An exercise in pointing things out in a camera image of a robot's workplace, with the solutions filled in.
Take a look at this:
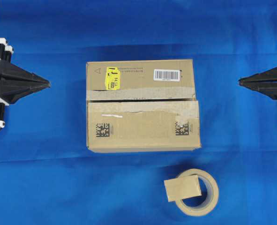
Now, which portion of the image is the brown cardboard box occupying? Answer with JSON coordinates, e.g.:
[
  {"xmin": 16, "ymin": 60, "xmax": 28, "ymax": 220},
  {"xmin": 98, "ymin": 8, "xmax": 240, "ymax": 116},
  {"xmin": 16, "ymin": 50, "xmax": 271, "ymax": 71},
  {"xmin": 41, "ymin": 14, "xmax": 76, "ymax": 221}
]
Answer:
[{"xmin": 86, "ymin": 59, "xmax": 202, "ymax": 153}]

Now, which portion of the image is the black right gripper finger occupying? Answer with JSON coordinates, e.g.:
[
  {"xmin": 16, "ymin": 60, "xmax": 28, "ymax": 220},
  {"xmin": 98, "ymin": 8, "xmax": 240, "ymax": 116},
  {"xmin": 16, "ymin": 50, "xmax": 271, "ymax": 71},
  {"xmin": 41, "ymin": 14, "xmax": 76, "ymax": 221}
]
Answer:
[
  {"xmin": 239, "ymin": 82, "xmax": 277, "ymax": 101},
  {"xmin": 239, "ymin": 67, "xmax": 277, "ymax": 83}
]

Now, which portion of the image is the brown tape strip piece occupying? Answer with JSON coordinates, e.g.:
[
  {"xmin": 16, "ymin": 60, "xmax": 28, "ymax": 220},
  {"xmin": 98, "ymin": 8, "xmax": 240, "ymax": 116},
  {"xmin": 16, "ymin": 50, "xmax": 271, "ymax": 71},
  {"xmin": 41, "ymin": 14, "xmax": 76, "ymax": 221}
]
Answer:
[{"xmin": 164, "ymin": 175, "xmax": 202, "ymax": 202}]

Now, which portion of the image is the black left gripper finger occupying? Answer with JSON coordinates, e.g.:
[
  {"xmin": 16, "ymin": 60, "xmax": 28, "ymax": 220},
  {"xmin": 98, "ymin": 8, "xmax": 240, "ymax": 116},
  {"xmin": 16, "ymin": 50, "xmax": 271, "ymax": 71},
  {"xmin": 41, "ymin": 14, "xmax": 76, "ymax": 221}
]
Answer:
[
  {"xmin": 0, "ymin": 59, "xmax": 50, "ymax": 84},
  {"xmin": 0, "ymin": 81, "xmax": 50, "ymax": 105}
]

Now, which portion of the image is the blue table cloth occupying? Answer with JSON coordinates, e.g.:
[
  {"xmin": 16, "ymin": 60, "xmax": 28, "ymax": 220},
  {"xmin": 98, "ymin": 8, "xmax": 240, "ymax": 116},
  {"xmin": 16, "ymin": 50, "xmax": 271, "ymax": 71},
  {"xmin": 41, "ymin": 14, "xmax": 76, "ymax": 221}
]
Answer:
[{"xmin": 0, "ymin": 0, "xmax": 277, "ymax": 225}]

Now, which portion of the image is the beige masking tape roll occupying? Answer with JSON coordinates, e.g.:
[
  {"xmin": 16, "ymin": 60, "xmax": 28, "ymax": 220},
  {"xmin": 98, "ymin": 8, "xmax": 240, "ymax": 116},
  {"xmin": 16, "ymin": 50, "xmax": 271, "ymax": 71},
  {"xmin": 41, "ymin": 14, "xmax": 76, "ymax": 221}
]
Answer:
[{"xmin": 175, "ymin": 169, "xmax": 219, "ymax": 217}]

